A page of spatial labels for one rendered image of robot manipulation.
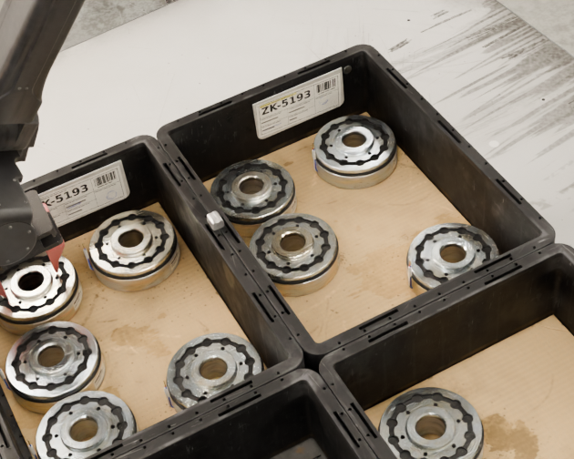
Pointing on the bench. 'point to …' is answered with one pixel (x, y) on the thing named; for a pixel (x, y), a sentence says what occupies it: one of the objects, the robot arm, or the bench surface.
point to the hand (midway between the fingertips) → (27, 276)
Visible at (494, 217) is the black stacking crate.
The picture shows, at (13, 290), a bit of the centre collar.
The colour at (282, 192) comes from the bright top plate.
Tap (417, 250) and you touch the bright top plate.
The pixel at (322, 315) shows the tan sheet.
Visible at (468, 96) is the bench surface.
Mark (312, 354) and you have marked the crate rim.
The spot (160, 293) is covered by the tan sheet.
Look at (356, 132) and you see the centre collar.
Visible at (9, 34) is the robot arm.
